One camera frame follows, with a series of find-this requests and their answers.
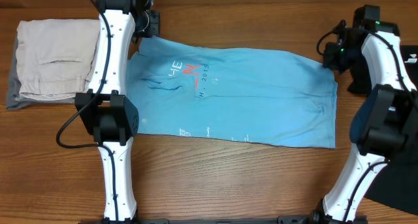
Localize folded beige trousers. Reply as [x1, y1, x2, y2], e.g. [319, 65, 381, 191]
[16, 19, 100, 101]

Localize black t-shirt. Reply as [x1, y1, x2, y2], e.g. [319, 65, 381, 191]
[348, 45, 417, 215]

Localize light blue printed t-shirt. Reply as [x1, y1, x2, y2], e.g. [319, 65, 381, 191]
[127, 37, 338, 148]

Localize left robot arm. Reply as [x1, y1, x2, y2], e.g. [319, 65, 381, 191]
[75, 0, 159, 223]

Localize folded grey garment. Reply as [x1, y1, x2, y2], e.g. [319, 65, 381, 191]
[6, 36, 95, 110]

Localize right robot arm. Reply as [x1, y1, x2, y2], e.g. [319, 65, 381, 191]
[294, 5, 417, 223]

